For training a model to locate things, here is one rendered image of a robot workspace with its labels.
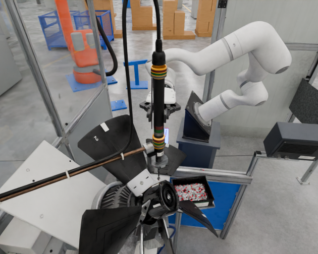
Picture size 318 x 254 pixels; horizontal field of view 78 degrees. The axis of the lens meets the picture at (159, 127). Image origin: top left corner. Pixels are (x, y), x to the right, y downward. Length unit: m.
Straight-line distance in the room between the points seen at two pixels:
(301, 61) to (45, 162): 2.56
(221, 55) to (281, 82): 2.02
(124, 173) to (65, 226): 0.26
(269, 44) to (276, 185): 2.00
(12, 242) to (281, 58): 1.30
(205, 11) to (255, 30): 7.93
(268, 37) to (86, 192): 0.88
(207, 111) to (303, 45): 1.57
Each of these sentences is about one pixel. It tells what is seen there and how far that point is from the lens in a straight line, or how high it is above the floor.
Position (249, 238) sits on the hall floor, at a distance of 2.17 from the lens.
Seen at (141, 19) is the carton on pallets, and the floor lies 0.42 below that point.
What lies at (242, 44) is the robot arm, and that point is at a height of 1.67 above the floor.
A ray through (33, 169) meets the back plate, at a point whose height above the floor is 1.34.
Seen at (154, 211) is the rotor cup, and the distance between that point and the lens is 0.74.
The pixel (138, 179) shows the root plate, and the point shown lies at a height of 1.26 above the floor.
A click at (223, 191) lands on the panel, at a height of 0.66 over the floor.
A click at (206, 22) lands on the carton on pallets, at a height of 0.47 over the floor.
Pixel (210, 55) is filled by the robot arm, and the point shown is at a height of 1.63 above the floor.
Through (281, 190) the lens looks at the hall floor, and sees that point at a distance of 2.62.
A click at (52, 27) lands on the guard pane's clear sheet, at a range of 1.44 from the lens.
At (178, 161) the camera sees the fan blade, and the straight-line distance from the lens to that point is 0.95.
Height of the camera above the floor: 1.85
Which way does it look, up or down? 37 degrees down
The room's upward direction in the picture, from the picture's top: straight up
